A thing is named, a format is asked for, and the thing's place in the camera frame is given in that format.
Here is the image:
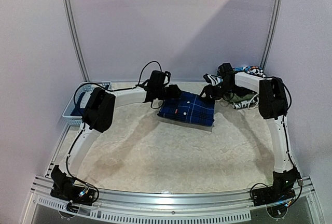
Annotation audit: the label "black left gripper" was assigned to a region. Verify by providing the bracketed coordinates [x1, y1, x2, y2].
[156, 84, 179, 100]

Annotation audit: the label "blue plaid flannel shirt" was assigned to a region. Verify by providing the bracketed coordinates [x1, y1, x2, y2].
[157, 91, 215, 127]

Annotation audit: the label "navy cartoon print t-shirt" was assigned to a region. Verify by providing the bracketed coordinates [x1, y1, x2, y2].
[71, 91, 91, 116]

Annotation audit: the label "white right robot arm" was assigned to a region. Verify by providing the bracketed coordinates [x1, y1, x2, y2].
[202, 71, 297, 201]

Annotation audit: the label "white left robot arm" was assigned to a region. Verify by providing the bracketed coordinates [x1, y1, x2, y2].
[51, 85, 181, 180]

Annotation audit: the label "olive green folded garment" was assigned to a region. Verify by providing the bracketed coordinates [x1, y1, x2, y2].
[229, 92, 256, 103]

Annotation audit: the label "black white printed folded garment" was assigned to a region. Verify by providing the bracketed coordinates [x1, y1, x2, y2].
[230, 94, 259, 109]

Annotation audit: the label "colourful patterned folded shorts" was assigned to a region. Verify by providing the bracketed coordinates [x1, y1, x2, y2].
[233, 66, 266, 78]

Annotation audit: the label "light blue perforated plastic basket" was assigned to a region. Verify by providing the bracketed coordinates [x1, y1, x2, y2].
[62, 81, 112, 126]

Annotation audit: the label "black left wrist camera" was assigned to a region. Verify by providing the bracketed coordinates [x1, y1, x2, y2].
[147, 70, 171, 89]

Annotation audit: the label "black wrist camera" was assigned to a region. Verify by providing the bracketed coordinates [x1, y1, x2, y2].
[147, 70, 171, 89]
[217, 63, 233, 77]

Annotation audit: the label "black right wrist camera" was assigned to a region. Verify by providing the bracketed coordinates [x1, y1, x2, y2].
[217, 63, 233, 77]

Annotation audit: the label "right aluminium corner post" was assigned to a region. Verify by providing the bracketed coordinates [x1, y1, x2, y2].
[260, 0, 282, 69]

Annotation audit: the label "aluminium corner post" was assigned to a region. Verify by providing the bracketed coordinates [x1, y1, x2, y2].
[63, 0, 90, 81]
[260, 0, 282, 69]

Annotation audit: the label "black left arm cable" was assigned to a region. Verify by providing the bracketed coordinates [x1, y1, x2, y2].
[64, 61, 172, 178]

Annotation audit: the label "aluminium front frame rail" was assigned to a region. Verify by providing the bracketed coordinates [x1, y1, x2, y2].
[22, 176, 325, 223]

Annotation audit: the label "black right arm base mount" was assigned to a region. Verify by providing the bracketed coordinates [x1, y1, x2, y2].
[250, 167, 303, 208]

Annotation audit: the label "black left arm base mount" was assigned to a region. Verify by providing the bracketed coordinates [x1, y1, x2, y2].
[50, 165, 100, 206]

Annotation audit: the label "left aluminium corner post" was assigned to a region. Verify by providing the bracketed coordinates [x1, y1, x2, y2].
[63, 0, 90, 81]

